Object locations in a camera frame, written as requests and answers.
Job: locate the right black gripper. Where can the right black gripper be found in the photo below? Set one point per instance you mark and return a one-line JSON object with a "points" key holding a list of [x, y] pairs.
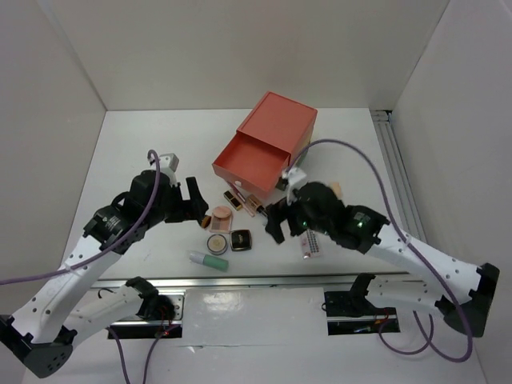
{"points": [[278, 211]]}

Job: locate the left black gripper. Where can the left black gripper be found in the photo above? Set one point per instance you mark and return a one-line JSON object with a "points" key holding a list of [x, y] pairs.
{"points": [[194, 207]]}

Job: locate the BB cream bottle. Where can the BB cream bottle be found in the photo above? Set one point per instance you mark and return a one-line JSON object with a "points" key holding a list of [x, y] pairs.
{"points": [[255, 205]]}

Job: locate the round powder jar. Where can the round powder jar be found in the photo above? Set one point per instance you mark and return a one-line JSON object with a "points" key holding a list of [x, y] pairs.
{"points": [[217, 244]]}

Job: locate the black square compact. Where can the black square compact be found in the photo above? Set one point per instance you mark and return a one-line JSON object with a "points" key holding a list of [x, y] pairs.
{"points": [[240, 240]]}

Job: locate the red top drawer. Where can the red top drawer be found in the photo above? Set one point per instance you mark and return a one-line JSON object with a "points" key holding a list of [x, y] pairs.
{"points": [[251, 164]]}

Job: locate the green white tube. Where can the green white tube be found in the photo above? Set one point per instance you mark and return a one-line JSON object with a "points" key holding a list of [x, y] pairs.
{"points": [[209, 261]]}

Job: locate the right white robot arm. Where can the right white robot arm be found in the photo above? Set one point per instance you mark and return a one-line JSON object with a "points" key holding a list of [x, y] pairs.
{"points": [[460, 293]]}

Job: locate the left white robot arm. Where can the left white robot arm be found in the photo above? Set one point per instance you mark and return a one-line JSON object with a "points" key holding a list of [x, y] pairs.
{"points": [[45, 331]]}

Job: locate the black brown makeup brush head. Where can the black brown makeup brush head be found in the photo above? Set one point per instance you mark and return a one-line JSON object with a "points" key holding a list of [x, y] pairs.
{"points": [[206, 221]]}

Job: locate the beige makeup sponge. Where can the beige makeup sponge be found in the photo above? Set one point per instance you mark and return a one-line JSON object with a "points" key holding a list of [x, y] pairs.
{"points": [[336, 188]]}

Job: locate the pink eyeshadow palette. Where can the pink eyeshadow palette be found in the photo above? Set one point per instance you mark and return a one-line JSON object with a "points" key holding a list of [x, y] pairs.
{"points": [[221, 220]]}

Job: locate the nail sticker packet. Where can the nail sticker packet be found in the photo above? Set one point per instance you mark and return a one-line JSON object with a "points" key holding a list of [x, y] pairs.
{"points": [[310, 245]]}

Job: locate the black gold lipstick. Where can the black gold lipstick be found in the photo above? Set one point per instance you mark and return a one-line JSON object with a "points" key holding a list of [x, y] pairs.
{"points": [[233, 200]]}

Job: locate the pink lip liner pencil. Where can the pink lip liner pencil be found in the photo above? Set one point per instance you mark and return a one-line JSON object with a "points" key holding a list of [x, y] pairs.
{"points": [[237, 192]]}

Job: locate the three-drawer organizer box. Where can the three-drawer organizer box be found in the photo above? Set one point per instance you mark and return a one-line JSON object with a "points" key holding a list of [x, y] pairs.
{"points": [[280, 122]]}

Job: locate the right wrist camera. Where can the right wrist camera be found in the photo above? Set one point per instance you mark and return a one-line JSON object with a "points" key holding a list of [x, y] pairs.
{"points": [[292, 178]]}

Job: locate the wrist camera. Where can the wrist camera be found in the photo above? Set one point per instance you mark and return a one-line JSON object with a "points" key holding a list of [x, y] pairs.
{"points": [[168, 166], [292, 178]]}

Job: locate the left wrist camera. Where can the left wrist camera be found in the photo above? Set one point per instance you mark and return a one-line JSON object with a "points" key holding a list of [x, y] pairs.
{"points": [[168, 166]]}

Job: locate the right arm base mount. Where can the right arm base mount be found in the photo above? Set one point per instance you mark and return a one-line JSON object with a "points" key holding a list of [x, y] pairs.
{"points": [[345, 315]]}

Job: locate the aluminium rail front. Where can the aluminium rail front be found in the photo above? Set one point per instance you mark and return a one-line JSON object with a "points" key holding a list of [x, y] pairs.
{"points": [[254, 281]]}

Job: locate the aluminium rail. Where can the aluminium rail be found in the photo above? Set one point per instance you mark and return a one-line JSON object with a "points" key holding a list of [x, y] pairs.
{"points": [[254, 281], [396, 170]]}

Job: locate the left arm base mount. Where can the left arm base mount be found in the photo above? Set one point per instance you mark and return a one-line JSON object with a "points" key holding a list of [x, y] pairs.
{"points": [[165, 321]]}

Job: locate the aluminium rail right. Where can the aluminium rail right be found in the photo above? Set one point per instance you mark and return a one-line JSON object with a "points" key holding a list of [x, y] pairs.
{"points": [[396, 170]]}

